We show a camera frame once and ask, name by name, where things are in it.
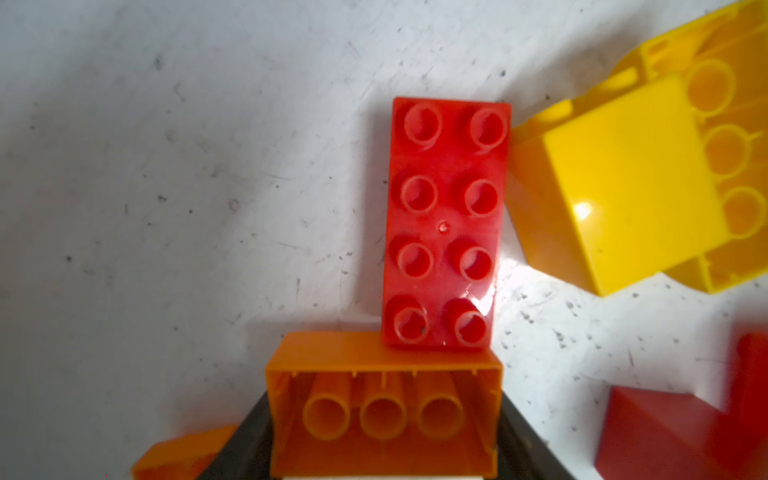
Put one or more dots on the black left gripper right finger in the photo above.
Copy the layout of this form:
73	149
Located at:
522	454

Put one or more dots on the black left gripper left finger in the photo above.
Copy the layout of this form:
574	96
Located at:
247	454

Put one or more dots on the orange lego brick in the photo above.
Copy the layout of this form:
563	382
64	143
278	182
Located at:
344	404
183	457

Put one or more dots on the yellow lego brick front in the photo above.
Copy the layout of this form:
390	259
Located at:
603	194

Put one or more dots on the small red lego brick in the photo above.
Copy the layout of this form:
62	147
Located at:
662	435

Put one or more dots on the red lego brick front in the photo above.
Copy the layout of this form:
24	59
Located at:
447	178

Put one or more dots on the yellow lego brick large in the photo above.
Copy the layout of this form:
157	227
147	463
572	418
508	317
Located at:
722	59

